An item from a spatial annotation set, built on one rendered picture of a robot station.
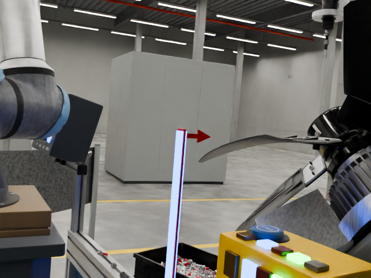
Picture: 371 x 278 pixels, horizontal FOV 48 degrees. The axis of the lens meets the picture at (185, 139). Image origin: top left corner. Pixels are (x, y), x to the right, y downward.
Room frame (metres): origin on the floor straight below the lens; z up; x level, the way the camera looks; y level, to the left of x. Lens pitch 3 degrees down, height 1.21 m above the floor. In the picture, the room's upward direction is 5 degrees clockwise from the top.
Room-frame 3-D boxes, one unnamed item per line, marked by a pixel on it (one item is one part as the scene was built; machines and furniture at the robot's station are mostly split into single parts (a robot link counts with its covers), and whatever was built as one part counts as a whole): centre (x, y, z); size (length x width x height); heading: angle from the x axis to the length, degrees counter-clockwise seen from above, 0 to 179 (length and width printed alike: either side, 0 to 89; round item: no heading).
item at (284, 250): (0.45, -0.12, 1.08); 0.02 x 0.02 x 0.01; 31
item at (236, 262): (0.48, -0.07, 1.04); 0.02 x 0.01 x 0.03; 31
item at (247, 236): (0.49, -0.08, 1.08); 0.02 x 0.02 x 0.01; 31
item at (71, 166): (1.26, 0.35, 1.04); 0.24 x 0.03 x 0.03; 31
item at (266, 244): (0.47, -0.10, 1.08); 0.02 x 0.02 x 0.01; 31
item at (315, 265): (0.40, -0.14, 1.08); 0.02 x 0.02 x 0.01; 31
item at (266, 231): (0.51, -0.11, 1.08); 0.04 x 0.04 x 0.02
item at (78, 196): (1.18, 0.29, 0.96); 0.03 x 0.03 x 0.20; 31
